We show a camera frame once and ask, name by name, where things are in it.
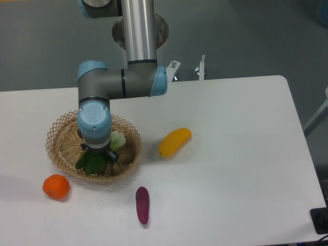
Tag white metal base frame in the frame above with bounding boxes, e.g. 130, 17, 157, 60
166, 54, 206, 83

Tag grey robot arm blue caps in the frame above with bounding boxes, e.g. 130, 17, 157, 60
77, 1, 168, 162

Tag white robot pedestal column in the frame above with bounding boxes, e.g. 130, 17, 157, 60
112, 13, 169, 51

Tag green bok choy vegetable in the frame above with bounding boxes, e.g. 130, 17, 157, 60
75, 131, 126, 176

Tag woven wicker basket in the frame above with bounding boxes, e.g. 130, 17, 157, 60
46, 110, 141, 182

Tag black device at table edge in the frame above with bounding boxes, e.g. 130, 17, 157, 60
310, 207, 327, 235

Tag yellow mango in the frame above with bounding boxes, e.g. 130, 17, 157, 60
158, 128, 192, 158

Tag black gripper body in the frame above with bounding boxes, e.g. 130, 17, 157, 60
80, 142, 110, 154

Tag orange fruit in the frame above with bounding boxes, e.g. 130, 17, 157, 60
43, 174, 70, 200

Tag purple sweet potato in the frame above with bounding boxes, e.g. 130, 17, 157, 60
135, 187, 150, 225

